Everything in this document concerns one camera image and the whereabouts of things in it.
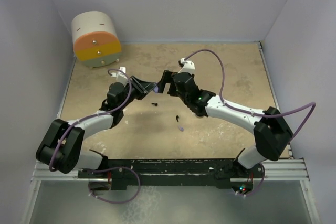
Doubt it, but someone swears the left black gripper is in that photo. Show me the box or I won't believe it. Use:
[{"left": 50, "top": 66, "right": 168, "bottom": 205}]
[{"left": 119, "top": 76, "right": 155, "bottom": 110}]

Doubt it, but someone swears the purple earbud charging case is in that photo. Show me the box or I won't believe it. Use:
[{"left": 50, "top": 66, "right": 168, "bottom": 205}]
[{"left": 153, "top": 83, "right": 159, "bottom": 93}]

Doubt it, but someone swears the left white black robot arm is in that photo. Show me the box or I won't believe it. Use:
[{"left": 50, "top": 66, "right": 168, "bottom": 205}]
[{"left": 36, "top": 76, "right": 156, "bottom": 178}]

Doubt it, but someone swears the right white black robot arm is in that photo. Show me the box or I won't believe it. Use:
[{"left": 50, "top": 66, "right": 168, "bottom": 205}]
[{"left": 158, "top": 70, "right": 293, "bottom": 177}]

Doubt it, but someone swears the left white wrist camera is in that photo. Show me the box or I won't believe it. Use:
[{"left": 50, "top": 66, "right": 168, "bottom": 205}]
[{"left": 108, "top": 67, "right": 128, "bottom": 85}]

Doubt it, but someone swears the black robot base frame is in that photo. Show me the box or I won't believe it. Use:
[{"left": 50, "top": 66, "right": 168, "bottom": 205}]
[{"left": 78, "top": 157, "right": 265, "bottom": 191}]

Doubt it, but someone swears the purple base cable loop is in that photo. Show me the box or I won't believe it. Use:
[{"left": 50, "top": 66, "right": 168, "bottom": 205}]
[{"left": 88, "top": 165, "right": 143, "bottom": 204}]

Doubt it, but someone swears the aluminium extrusion rail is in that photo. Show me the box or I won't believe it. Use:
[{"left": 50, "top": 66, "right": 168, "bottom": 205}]
[{"left": 31, "top": 159, "right": 309, "bottom": 182}]

